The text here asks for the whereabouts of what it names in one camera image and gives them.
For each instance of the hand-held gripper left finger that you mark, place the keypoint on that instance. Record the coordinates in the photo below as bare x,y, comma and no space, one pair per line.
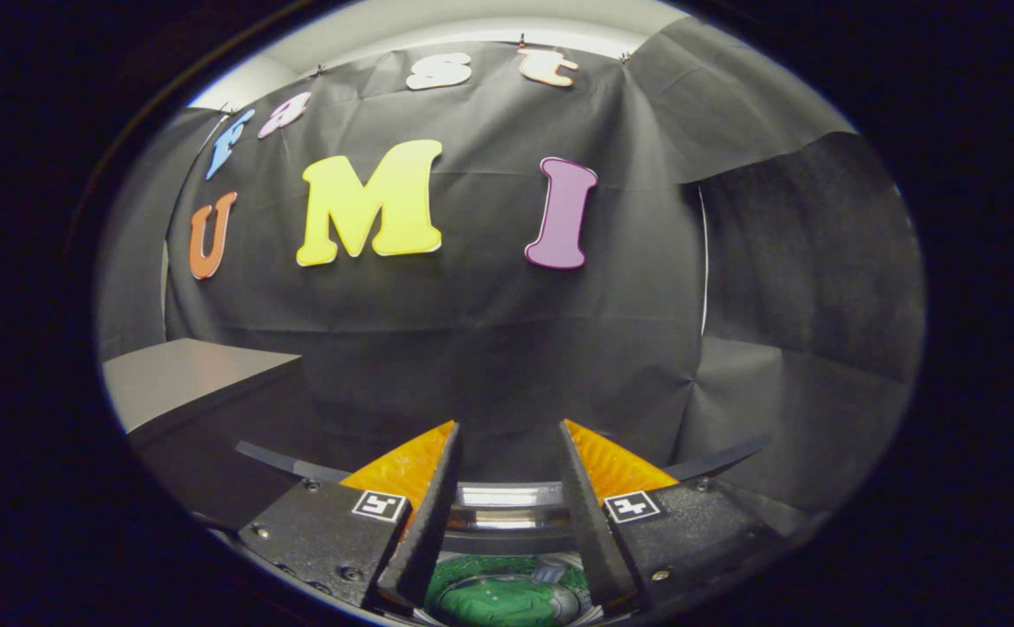
427,531

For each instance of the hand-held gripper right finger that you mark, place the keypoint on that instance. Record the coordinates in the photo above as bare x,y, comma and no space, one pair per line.
594,531

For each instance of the green polo shirt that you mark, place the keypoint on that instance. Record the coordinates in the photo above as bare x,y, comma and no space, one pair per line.
498,605

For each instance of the beige cabinet with brown top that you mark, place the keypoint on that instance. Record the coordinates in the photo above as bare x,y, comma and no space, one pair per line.
185,374

